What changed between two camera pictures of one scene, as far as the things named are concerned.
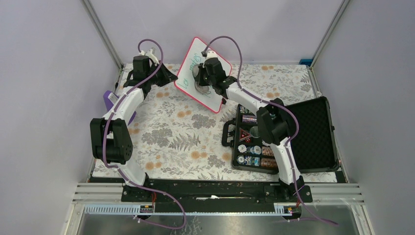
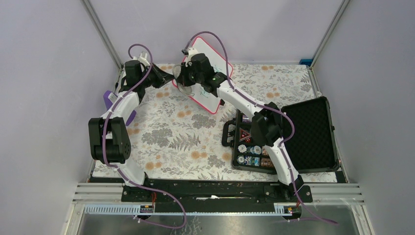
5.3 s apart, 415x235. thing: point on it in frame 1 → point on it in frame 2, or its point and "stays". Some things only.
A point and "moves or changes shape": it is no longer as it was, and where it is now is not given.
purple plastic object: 109,99 stays
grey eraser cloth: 201,89 moves or changes shape
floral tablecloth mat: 176,138 stays
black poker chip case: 311,133 stays
